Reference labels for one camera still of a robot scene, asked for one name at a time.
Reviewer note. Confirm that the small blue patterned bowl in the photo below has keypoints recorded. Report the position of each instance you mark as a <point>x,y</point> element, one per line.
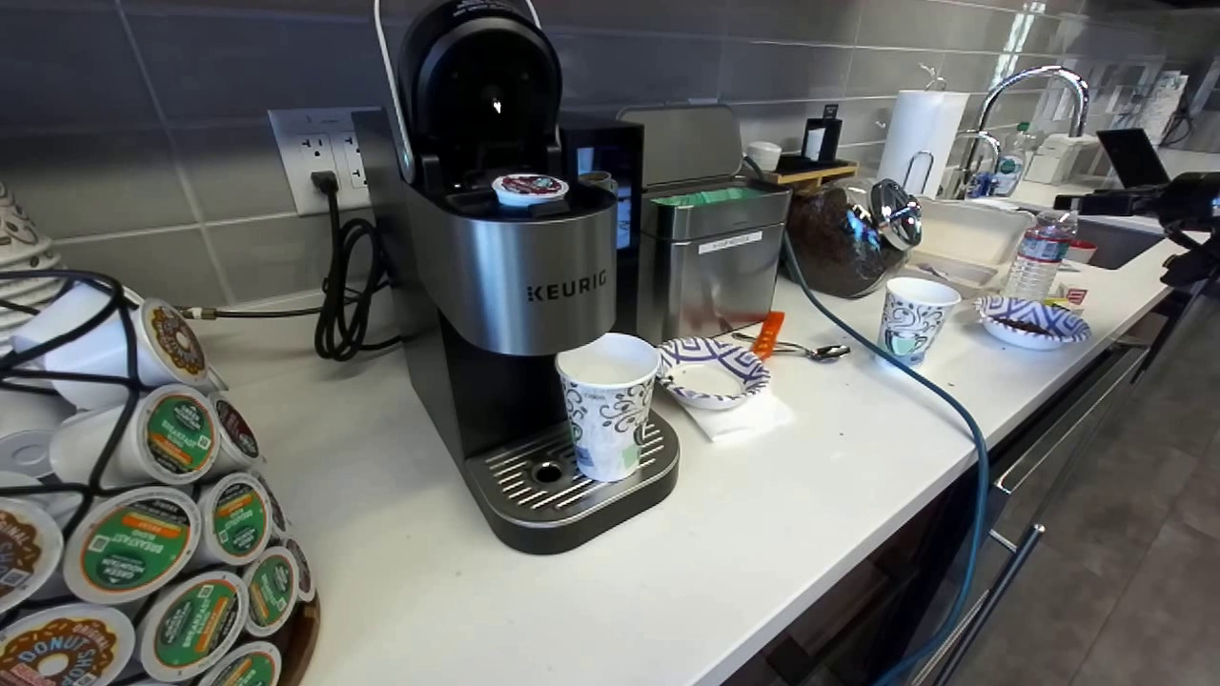
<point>711,371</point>

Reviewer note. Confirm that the clear plastic water bottle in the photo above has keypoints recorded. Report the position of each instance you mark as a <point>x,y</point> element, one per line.
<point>1043,254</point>

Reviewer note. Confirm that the wooden countertop rack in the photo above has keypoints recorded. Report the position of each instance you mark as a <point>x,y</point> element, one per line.
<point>815,171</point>

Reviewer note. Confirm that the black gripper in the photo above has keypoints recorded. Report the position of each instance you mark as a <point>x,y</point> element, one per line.
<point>1197,204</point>

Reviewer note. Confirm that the metal paper towel holder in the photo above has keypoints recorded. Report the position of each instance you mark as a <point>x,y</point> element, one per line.
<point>916,171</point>

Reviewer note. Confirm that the chrome sink faucet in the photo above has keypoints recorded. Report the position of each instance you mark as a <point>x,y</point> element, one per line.
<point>1026,77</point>

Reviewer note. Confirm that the stainless dishwasher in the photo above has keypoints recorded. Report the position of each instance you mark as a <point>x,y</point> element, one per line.
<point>1017,521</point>

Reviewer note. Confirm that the small white cup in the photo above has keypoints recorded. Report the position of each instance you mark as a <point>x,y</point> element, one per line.
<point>766,155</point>

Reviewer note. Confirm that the patterned bowl with coffee grounds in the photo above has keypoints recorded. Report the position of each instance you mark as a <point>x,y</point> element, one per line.
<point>1031,324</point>

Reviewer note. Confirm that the Keurig coffee machine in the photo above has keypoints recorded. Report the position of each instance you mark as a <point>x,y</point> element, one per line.
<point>507,270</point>

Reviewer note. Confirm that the white wall outlet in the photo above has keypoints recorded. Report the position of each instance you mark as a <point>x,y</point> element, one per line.
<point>315,146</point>

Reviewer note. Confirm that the white paper towel roll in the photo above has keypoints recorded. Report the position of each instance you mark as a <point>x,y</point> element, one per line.
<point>926,133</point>

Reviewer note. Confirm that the blue patterned paper cup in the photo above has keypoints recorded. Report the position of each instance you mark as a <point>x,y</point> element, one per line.
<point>916,316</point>
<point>608,400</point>

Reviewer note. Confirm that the small red white packet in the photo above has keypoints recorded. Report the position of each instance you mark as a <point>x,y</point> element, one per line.
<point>1073,296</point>

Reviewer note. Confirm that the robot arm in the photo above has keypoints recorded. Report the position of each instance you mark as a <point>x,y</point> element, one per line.
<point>1200,268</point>

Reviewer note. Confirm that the green label coffee pod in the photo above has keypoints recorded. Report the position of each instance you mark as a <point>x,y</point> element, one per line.
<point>177,434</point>
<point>130,543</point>
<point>237,517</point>
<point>270,587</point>
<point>243,668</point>
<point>191,626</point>

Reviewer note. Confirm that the steel sink basin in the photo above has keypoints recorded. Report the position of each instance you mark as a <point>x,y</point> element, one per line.
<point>1120,244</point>

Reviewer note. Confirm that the small orange packet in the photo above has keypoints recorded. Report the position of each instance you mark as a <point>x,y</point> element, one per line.
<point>767,331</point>

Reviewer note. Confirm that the coffee pod in brewer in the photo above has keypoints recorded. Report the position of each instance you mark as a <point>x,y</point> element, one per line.
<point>529,189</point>

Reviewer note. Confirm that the white paper napkin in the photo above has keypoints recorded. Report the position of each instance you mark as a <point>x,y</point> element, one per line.
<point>748,414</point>

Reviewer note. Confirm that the green box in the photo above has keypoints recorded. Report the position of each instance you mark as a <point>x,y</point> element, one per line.
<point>711,261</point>

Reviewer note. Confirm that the black appliance with screen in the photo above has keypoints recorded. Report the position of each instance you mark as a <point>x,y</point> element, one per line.
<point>603,171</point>

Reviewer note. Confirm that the brown label coffee pod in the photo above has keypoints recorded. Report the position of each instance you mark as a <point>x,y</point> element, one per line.
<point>236,428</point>
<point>175,339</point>
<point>64,650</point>
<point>19,550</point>

